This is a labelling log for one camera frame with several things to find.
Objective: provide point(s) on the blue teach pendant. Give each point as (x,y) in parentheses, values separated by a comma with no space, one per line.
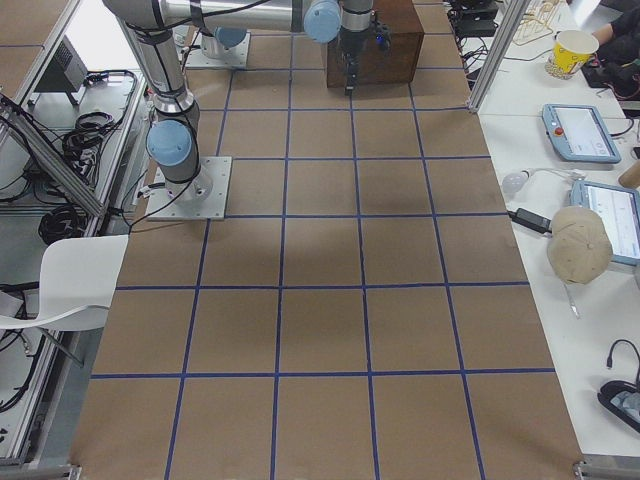
(618,208)
(578,134)

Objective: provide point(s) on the aluminium frame post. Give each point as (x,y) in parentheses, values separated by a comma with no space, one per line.
(510,22)

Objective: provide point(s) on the blue teach pendant near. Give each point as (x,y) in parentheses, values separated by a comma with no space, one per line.
(618,208)

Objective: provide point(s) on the beige baseball cap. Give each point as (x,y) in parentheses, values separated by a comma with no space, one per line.
(580,249)

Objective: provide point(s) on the black glasses case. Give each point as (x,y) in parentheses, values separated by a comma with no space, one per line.
(622,400)

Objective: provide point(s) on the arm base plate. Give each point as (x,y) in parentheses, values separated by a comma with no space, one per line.
(233,59)
(205,197)

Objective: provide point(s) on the dark brown wooden cabinet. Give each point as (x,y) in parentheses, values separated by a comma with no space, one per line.
(394,66)

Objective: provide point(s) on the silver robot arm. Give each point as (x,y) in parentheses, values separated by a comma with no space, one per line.
(216,42)
(148,25)

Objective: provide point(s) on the wooden wire rack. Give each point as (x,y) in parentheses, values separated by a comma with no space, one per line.
(537,22)

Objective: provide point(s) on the white plastic chair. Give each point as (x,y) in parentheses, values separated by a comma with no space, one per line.
(77,282)

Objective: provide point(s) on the black power adapter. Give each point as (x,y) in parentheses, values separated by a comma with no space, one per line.
(530,220)

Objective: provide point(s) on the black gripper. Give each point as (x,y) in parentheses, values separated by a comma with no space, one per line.
(350,46)

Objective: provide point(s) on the grey metal box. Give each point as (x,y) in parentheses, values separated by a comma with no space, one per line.
(65,73)

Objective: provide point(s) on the white light bulb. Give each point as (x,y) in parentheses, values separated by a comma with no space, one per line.
(514,182)

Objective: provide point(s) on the yellow popcorn cup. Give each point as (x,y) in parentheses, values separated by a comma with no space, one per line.
(571,50)

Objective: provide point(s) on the blue teach pendant far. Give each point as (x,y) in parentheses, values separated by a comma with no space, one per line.
(578,134)

